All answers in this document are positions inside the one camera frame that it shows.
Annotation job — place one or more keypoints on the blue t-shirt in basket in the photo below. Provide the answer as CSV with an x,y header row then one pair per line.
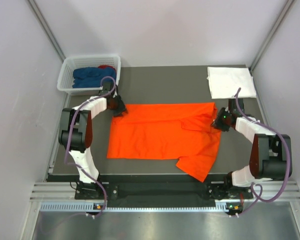
x,y
90,77

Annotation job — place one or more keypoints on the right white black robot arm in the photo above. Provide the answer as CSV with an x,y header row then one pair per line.
x,y
270,151

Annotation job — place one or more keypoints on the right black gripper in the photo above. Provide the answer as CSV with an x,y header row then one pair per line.
x,y
217,124

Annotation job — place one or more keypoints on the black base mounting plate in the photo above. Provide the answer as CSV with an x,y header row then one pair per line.
x,y
164,201

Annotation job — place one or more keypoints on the grey slotted cable duct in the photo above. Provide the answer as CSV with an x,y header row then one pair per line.
x,y
93,207

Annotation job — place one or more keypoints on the white folded t-shirt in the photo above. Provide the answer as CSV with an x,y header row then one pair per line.
x,y
224,82

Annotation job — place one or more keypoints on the orange t-shirt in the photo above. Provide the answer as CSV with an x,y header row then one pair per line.
x,y
181,131

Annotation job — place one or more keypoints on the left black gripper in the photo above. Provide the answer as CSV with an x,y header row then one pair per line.
x,y
121,108

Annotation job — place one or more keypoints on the red t-shirt in basket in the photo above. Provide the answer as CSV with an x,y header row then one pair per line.
x,y
106,67

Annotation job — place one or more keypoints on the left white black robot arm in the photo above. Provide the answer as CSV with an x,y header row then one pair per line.
x,y
76,130

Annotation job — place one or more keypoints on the aluminium frame rail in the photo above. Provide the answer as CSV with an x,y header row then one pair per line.
x,y
62,191

